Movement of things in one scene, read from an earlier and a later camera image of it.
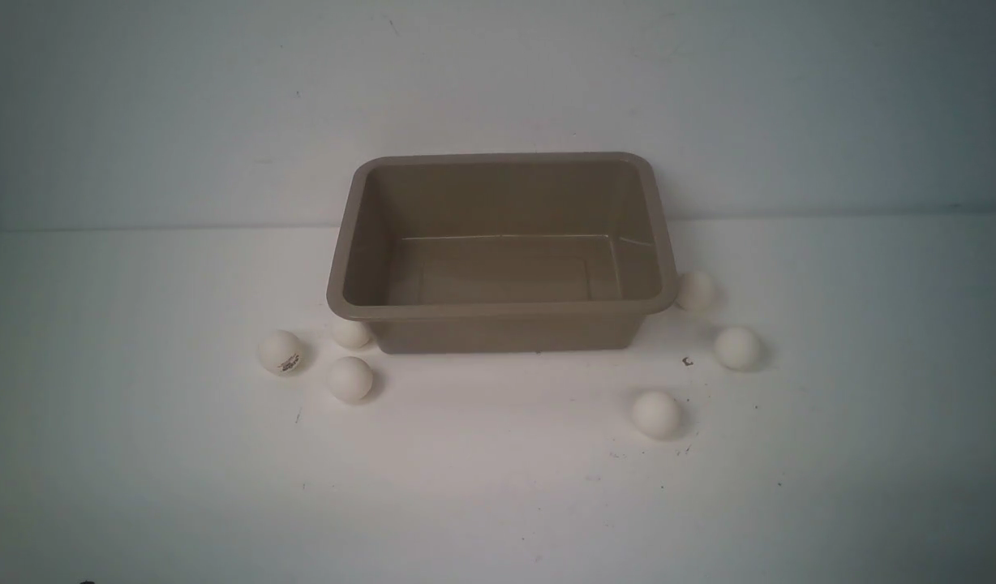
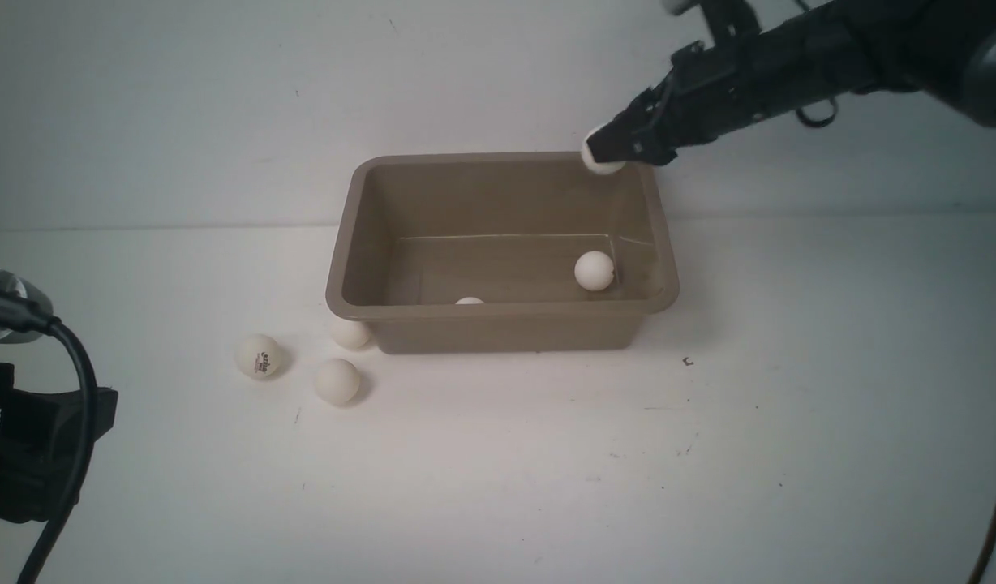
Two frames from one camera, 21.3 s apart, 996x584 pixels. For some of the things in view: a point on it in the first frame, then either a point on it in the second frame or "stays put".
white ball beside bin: (351, 334) stays put
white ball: (656, 415) → (594, 271)
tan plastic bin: (446, 252) stays put
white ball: (695, 290) → (602, 168)
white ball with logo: (280, 352) → (257, 356)
